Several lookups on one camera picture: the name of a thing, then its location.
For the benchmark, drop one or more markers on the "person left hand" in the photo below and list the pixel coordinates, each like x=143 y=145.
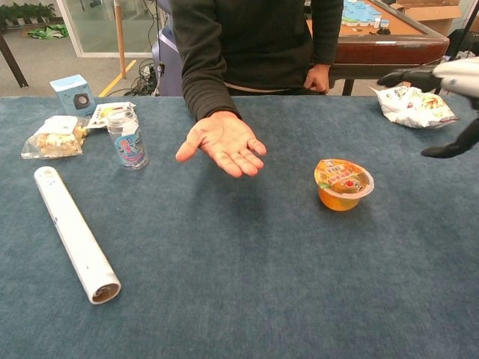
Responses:
x=316 y=80

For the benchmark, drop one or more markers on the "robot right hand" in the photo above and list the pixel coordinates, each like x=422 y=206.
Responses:
x=458 y=73

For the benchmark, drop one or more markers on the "person right hand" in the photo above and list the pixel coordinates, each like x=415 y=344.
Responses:
x=224 y=144

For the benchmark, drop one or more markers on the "orange jelly cup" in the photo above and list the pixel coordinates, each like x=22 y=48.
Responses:
x=343 y=187

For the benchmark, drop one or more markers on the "person right forearm dark sleeve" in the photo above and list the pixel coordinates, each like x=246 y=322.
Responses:
x=206 y=89

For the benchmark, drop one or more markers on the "person left forearm dark sleeve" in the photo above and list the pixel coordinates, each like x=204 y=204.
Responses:
x=326 y=41

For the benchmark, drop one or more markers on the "black tripod leg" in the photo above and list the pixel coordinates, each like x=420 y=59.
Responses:
x=466 y=33

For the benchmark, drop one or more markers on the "white printed snack bag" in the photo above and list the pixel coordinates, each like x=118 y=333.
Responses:
x=413 y=110

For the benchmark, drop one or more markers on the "cardboard box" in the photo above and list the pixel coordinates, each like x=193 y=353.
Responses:
x=434 y=13

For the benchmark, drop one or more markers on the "person torso dark sweater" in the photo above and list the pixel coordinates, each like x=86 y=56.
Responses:
x=258 y=41

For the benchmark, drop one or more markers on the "brown wooden mahjong table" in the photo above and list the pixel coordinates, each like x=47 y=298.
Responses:
x=389 y=48

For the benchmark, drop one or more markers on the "blue mahjong tile pile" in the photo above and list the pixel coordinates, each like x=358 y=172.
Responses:
x=359 y=13

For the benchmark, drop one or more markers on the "clear bottle blue label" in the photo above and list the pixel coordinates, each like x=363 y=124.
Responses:
x=128 y=144

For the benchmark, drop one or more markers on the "purple grey chair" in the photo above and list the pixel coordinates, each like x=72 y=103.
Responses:
x=166 y=63

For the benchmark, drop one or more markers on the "blue felt table cover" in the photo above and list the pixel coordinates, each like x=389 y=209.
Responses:
x=239 y=261

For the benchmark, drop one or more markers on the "white yellow flat packet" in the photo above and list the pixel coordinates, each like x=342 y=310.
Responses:
x=103 y=112

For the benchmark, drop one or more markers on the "wooden pole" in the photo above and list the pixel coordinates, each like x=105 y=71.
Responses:
x=120 y=41

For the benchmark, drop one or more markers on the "light blue speaker box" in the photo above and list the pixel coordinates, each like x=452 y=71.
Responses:
x=71 y=93

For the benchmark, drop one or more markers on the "clear bag of puffed snack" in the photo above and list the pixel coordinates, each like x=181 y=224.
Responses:
x=56 y=140

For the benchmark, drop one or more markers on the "white paper roll tube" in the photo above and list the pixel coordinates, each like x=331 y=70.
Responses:
x=75 y=233

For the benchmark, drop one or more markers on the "green cloth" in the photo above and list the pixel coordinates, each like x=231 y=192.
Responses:
x=48 y=31

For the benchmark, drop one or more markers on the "black table leg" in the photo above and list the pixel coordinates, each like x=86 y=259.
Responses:
x=13 y=63

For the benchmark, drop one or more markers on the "row of potted plants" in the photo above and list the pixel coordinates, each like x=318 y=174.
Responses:
x=26 y=13

